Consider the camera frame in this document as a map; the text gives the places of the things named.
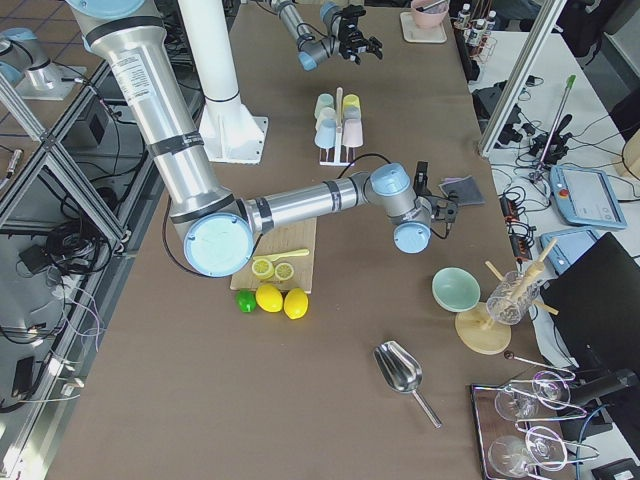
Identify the wine glass rack tray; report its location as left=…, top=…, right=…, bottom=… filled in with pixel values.
left=470, top=366, right=599, bottom=479

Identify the wooden cutting board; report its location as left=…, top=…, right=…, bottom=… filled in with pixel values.
left=230, top=219, right=316, bottom=294

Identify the grey folded cloth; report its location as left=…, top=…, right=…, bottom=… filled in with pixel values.
left=439, top=175, right=485, bottom=206

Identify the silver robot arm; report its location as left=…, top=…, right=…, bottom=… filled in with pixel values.
left=71, top=1, right=438, bottom=277
left=268, top=1, right=383, bottom=71

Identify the metal rod green tip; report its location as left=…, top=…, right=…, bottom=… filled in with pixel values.
left=536, top=74, right=576, bottom=171

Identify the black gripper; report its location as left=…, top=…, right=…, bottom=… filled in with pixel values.
left=426, top=195, right=458, bottom=224
left=337, top=18, right=383, bottom=65

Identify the beige tray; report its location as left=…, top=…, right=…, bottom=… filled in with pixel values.
left=400, top=12, right=447, bottom=44

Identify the white cup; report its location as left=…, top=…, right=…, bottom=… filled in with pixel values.
left=315, top=107, right=336, bottom=130

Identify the copper wire bottle rack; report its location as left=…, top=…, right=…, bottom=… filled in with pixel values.
left=452, top=1, right=497, bottom=65

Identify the lemon half slice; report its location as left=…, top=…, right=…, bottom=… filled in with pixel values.
left=251, top=258, right=275, bottom=280
left=274, top=262, right=295, bottom=282

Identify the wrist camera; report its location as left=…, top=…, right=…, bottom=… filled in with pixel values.
left=340, top=5, right=366, bottom=22
left=413, top=161, right=431, bottom=198

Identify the mint green cup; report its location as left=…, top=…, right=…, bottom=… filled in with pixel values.
left=314, top=93, right=334, bottom=119

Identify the black laptop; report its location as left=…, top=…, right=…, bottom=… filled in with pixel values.
left=542, top=233, right=639, bottom=372

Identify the pink bowl with ice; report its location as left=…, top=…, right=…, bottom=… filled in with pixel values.
left=410, top=0, right=449, bottom=28

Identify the yellow cup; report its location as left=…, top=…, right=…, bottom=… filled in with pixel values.
left=342, top=94, right=361, bottom=110

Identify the green bowl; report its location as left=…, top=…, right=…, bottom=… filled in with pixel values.
left=432, top=267, right=481, bottom=313

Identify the metal muddler in bowl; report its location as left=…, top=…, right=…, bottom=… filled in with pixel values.
left=412, top=0, right=448, bottom=12

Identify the clear glass mug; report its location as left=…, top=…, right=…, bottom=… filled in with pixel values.
left=486, top=271, right=540, bottom=325

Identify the metal scoop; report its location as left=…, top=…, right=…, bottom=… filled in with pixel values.
left=374, top=340, right=442, bottom=428

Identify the grey cup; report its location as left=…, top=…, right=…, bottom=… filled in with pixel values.
left=342, top=105, right=361, bottom=121

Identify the yellow plastic knife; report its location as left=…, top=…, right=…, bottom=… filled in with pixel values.
left=253, top=248, right=310, bottom=262

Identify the blue teach pendant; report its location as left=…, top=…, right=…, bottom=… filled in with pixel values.
left=539, top=226, right=600, bottom=275
left=549, top=165, right=627, bottom=230

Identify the wooden mug tree stand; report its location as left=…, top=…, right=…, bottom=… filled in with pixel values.
left=455, top=238, right=559, bottom=355

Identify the white wire cup holder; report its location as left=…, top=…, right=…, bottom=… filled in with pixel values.
left=315, top=87, right=357, bottom=166

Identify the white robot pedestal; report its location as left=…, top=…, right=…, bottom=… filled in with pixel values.
left=179, top=0, right=268, bottom=165

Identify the whole yellow lemon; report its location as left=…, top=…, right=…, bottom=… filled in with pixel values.
left=283, top=288, right=309, bottom=320

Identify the aluminium frame post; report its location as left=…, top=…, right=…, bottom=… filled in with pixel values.
left=478, top=0, right=567, bottom=159

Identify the pink cup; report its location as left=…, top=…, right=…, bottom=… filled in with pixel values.
left=342, top=118, right=364, bottom=148

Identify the light blue cup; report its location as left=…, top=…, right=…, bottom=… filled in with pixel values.
left=314, top=118, right=336, bottom=150

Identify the green lime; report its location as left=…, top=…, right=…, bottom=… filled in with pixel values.
left=235, top=290, right=257, bottom=313

